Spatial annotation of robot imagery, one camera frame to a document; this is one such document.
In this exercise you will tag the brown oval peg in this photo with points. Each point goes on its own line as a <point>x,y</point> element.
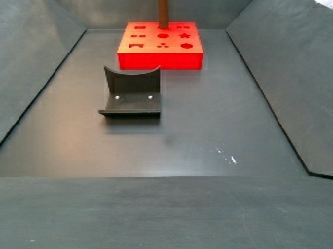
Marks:
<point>164,13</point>

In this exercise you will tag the red shape-sorter block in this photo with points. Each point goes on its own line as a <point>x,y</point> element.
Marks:
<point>149,47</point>

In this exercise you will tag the black curved holder bracket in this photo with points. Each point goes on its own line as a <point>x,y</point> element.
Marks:
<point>136,94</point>

